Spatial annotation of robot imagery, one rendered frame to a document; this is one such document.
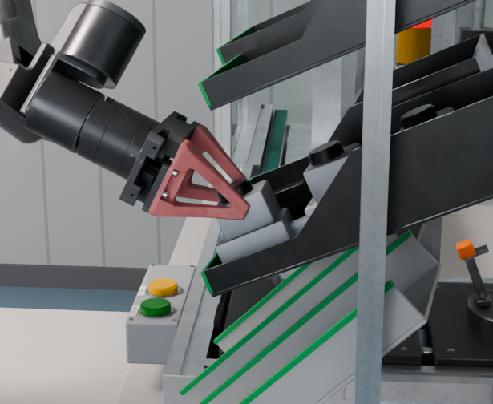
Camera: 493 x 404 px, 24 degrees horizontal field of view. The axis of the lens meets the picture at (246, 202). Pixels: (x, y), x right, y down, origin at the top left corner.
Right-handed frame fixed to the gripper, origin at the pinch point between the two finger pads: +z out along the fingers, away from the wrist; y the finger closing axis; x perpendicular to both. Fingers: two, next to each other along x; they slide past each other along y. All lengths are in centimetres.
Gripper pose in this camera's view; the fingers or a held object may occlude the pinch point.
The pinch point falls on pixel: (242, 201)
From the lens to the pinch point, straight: 100.1
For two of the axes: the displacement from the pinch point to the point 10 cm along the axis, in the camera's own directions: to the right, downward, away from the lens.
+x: -4.3, 8.6, 3.0
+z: 8.9, 4.5, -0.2
